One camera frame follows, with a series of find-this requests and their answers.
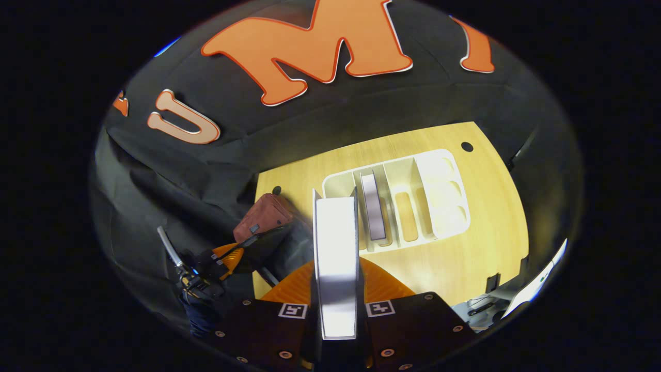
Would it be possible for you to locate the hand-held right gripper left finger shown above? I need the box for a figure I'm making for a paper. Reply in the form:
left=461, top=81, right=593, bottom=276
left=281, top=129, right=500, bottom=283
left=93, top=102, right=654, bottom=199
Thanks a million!
left=209, top=257, right=318, bottom=370

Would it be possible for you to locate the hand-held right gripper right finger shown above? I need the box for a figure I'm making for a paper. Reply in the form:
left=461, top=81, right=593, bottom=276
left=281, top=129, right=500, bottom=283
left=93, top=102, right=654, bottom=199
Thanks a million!
left=357, top=257, right=477, bottom=370

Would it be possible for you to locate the maroon schoolbag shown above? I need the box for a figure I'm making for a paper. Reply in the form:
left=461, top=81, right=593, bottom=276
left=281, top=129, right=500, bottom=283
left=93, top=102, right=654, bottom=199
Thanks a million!
left=232, top=193, right=317, bottom=290

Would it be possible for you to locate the black book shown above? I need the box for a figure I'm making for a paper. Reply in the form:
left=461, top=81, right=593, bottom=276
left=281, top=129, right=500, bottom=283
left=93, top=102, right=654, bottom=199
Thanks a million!
left=311, top=187, right=360, bottom=340

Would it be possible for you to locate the blue book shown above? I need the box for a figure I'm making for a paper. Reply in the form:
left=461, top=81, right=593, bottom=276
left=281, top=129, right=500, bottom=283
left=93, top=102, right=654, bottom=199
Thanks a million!
left=360, top=172, right=388, bottom=241

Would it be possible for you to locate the white bookshelf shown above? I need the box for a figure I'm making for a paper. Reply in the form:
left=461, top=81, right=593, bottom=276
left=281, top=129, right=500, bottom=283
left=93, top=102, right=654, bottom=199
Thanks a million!
left=322, top=148, right=471, bottom=254

